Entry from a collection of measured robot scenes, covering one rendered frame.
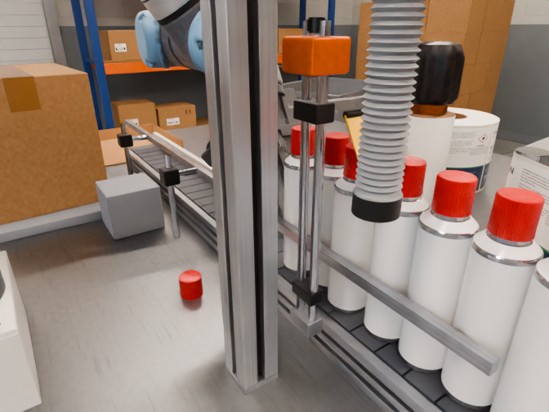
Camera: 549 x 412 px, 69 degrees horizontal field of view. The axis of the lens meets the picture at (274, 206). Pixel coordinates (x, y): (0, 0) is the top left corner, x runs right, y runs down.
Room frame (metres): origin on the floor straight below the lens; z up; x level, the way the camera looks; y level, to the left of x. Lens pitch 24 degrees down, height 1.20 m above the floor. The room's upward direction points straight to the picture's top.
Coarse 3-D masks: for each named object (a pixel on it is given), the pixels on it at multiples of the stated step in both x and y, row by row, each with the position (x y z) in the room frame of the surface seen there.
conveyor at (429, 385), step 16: (144, 160) 1.01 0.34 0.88; (160, 160) 1.01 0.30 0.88; (176, 160) 1.01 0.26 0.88; (192, 176) 0.89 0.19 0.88; (192, 192) 0.79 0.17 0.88; (208, 192) 0.79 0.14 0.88; (208, 208) 0.70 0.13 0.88; (288, 272) 0.48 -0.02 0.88; (320, 304) 0.41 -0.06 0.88; (336, 320) 0.38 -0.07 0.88; (352, 320) 0.38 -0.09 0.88; (368, 336) 0.35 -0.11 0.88; (384, 352) 0.33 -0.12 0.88; (400, 368) 0.31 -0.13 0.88; (416, 384) 0.29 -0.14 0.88; (432, 384) 0.29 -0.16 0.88; (432, 400) 0.27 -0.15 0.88; (448, 400) 0.27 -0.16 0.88
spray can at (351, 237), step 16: (352, 144) 0.43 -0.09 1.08; (352, 160) 0.41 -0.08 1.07; (352, 176) 0.40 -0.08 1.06; (336, 192) 0.41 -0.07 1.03; (352, 192) 0.40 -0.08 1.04; (336, 208) 0.41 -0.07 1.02; (336, 224) 0.41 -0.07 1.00; (352, 224) 0.39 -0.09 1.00; (368, 224) 0.40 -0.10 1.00; (336, 240) 0.41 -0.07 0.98; (352, 240) 0.39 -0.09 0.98; (368, 240) 0.40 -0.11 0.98; (352, 256) 0.39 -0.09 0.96; (368, 256) 0.40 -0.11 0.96; (336, 272) 0.40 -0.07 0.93; (368, 272) 0.40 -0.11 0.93; (336, 288) 0.40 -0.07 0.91; (352, 288) 0.39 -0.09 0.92; (336, 304) 0.40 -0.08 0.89; (352, 304) 0.39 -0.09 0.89
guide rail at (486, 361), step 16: (160, 144) 0.88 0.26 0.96; (192, 160) 0.75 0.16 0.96; (208, 176) 0.67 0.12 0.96; (288, 224) 0.48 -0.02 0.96; (320, 256) 0.41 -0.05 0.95; (336, 256) 0.39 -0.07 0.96; (352, 272) 0.36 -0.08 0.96; (368, 288) 0.34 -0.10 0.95; (384, 288) 0.33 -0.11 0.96; (400, 304) 0.31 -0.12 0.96; (416, 304) 0.31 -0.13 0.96; (416, 320) 0.29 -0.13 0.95; (432, 320) 0.28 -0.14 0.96; (432, 336) 0.28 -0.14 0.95; (448, 336) 0.27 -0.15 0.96; (464, 336) 0.26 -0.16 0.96; (464, 352) 0.25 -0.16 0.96; (480, 352) 0.25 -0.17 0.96; (480, 368) 0.24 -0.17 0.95; (496, 368) 0.24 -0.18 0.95
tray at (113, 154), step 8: (112, 128) 1.41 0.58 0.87; (120, 128) 1.42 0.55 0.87; (128, 128) 1.44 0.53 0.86; (144, 128) 1.47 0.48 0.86; (152, 128) 1.49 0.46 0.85; (160, 128) 1.41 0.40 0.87; (104, 136) 1.39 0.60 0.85; (112, 136) 1.41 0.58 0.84; (168, 136) 1.34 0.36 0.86; (104, 144) 1.34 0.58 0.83; (112, 144) 1.34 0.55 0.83; (136, 144) 1.33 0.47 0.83; (144, 144) 1.33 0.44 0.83; (152, 144) 1.33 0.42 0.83; (176, 144) 1.28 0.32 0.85; (104, 152) 1.24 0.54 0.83; (112, 152) 1.24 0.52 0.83; (120, 152) 1.24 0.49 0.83; (104, 160) 1.15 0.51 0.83; (112, 160) 1.15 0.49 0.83; (120, 160) 1.15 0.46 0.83
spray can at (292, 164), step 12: (300, 132) 0.49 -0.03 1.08; (312, 132) 0.49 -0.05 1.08; (312, 144) 0.49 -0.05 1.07; (288, 156) 0.51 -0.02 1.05; (312, 156) 0.49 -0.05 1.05; (288, 168) 0.49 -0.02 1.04; (312, 168) 0.48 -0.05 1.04; (288, 180) 0.49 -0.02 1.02; (312, 180) 0.48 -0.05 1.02; (288, 192) 0.49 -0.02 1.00; (312, 192) 0.48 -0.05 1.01; (288, 204) 0.49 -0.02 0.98; (288, 216) 0.49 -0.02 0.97; (288, 240) 0.49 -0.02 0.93; (288, 252) 0.49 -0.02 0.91; (288, 264) 0.49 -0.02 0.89
